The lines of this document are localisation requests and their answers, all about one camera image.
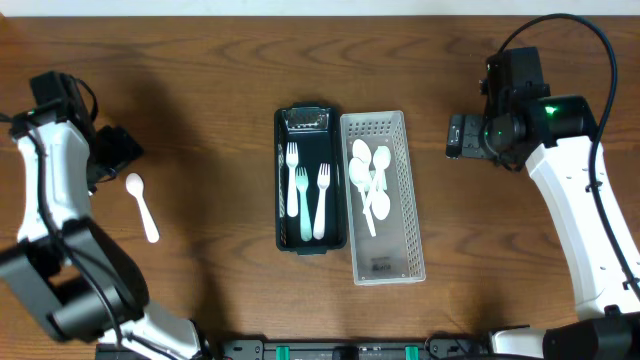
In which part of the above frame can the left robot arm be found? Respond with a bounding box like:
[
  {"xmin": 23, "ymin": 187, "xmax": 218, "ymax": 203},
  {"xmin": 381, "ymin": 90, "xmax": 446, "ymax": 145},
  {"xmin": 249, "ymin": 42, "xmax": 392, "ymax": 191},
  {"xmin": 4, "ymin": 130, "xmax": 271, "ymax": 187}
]
[{"xmin": 1, "ymin": 107, "xmax": 211, "ymax": 359}]

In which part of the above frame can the clear plastic basket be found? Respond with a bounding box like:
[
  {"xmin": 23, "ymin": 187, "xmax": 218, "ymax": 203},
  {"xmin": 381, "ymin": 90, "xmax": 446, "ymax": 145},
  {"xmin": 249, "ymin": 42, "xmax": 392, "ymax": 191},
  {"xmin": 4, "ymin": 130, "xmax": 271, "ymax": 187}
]
[{"xmin": 340, "ymin": 110, "xmax": 426, "ymax": 286}]

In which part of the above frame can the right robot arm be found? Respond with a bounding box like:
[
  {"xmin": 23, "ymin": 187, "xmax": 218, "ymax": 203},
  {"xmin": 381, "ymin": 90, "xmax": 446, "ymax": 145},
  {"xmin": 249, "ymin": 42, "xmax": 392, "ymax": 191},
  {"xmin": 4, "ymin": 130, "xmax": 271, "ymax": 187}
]
[{"xmin": 446, "ymin": 95, "xmax": 639, "ymax": 359}]

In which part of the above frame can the white plastic spoon far left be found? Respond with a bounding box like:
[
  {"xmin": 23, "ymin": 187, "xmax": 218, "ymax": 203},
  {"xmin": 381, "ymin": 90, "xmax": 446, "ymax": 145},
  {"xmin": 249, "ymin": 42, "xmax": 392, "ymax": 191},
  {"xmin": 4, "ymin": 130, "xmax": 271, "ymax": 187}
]
[{"xmin": 125, "ymin": 173, "xmax": 160, "ymax": 243}]

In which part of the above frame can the black plastic basket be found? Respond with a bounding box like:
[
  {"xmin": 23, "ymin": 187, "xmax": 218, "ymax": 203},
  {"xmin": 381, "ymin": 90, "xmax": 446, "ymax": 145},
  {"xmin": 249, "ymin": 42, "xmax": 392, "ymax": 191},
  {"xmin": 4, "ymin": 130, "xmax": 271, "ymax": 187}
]
[{"xmin": 274, "ymin": 103, "xmax": 347, "ymax": 255}]

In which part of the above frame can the white spoon diagonal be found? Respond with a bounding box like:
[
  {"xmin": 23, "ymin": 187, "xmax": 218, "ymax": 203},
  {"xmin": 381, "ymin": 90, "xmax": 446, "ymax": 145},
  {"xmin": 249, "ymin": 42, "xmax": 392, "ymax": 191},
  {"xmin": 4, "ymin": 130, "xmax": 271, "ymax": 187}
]
[{"xmin": 352, "ymin": 139, "xmax": 372, "ymax": 167}]

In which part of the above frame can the white spoon horizontal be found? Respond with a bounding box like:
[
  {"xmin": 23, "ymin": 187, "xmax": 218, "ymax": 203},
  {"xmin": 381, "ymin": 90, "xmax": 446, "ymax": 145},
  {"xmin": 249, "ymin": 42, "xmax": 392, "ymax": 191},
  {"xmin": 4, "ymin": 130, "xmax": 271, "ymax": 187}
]
[{"xmin": 366, "ymin": 146, "xmax": 391, "ymax": 208}]

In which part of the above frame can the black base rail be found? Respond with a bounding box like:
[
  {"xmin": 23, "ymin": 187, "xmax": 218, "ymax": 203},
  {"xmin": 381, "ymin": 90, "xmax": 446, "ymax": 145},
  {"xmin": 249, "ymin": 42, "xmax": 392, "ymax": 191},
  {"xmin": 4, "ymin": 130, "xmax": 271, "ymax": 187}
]
[{"xmin": 94, "ymin": 334, "xmax": 501, "ymax": 360}]

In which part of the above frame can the mint green plastic fork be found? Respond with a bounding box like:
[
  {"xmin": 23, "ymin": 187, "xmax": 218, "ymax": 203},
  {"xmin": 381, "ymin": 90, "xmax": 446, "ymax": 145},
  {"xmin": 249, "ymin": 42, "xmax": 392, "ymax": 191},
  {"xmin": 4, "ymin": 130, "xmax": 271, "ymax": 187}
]
[{"xmin": 296, "ymin": 167, "xmax": 312, "ymax": 242}]

